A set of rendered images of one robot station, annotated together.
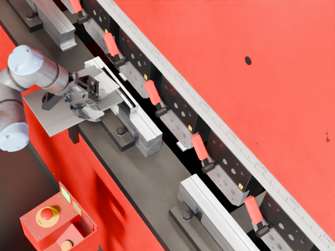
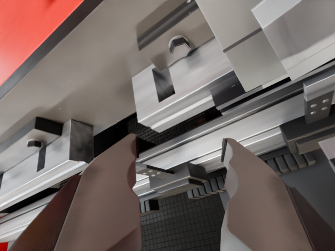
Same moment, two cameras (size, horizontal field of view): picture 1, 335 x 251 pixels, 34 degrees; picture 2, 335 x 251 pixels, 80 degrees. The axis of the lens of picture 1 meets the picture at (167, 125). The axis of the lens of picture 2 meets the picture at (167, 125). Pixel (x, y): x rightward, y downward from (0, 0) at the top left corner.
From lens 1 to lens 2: 1.58 m
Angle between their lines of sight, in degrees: 59
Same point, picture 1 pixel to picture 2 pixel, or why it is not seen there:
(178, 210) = (39, 135)
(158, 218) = (18, 108)
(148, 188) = (67, 89)
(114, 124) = (204, 28)
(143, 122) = (184, 109)
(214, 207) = (51, 179)
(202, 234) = (21, 154)
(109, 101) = (250, 68)
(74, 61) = not seen: outside the picture
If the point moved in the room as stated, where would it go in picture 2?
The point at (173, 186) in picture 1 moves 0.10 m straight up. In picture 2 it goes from (88, 113) to (89, 157)
